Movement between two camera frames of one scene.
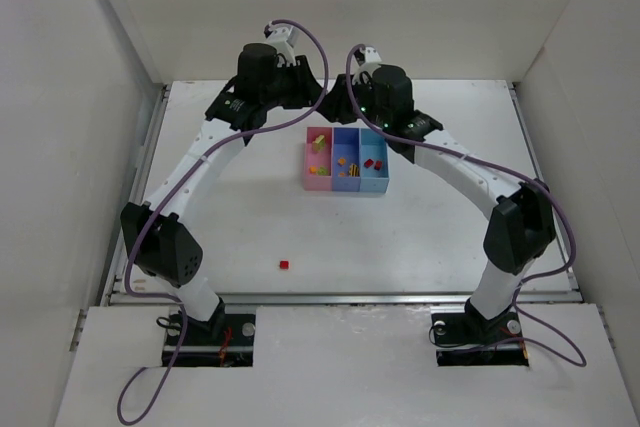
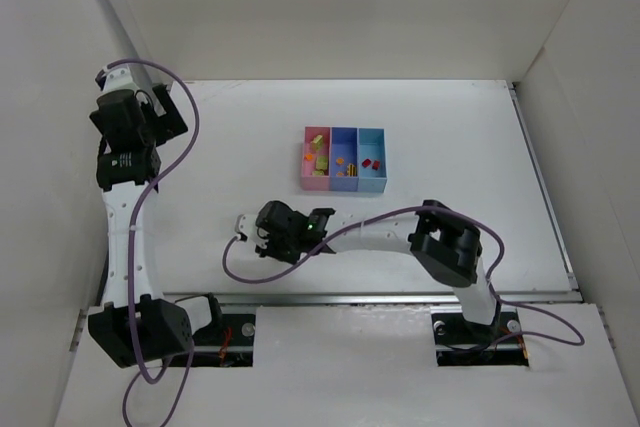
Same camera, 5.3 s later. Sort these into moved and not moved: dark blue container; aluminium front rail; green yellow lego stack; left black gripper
Moved: left black gripper
Not moved: dark blue container; aluminium front rail; green yellow lego stack
